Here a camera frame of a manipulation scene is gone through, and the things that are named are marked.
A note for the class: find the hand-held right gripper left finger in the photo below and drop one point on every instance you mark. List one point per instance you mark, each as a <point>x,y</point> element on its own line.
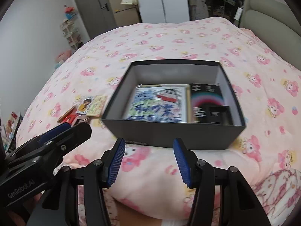
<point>116,162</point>

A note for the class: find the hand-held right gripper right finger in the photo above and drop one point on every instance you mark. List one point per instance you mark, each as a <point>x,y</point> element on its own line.
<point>182,162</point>

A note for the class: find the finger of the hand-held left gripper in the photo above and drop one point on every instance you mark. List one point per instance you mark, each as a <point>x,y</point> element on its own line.
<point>56,131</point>
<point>73,137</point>

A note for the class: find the red orange charm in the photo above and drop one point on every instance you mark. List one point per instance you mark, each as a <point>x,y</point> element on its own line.
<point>69,116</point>

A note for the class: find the black cardboard box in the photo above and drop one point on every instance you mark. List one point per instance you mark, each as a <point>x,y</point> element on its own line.
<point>164,136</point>

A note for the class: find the cartoon bead art packet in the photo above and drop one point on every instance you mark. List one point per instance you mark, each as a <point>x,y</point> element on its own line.
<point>152,108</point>

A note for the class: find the black screen protector box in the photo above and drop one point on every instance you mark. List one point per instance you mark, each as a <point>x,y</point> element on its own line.
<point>204,96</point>

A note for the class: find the small black box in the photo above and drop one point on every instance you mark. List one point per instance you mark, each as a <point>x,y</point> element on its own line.
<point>218,115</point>

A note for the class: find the pink plush toy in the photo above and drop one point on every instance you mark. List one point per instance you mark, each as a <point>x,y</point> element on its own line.
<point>63,55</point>

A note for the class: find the white shelf rack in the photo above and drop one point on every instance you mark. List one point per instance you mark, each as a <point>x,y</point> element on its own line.
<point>70,35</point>

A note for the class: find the pink patterned white cloth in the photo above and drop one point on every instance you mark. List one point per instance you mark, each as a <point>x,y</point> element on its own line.
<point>277,190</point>

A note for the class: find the red blue toy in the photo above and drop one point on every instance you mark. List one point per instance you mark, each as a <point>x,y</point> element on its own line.
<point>69,13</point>

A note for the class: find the pink cartoon printed blanket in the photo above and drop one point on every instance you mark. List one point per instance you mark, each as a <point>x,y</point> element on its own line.
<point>188,42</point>

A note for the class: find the grey door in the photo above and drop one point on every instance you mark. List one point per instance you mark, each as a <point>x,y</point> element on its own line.
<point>91,9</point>

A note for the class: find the large brown cardboard box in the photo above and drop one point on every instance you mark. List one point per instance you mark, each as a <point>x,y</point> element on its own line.
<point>124,14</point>

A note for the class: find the cream white handbag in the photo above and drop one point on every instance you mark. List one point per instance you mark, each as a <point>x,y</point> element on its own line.
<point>128,1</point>

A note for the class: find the white wardrobe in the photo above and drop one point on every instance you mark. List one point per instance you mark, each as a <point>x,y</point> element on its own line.
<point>150,0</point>

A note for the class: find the white power strip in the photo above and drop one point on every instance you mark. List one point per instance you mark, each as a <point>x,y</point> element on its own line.
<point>238,14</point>

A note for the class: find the beige padded headboard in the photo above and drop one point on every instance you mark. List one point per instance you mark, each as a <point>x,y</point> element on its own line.
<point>270,21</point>

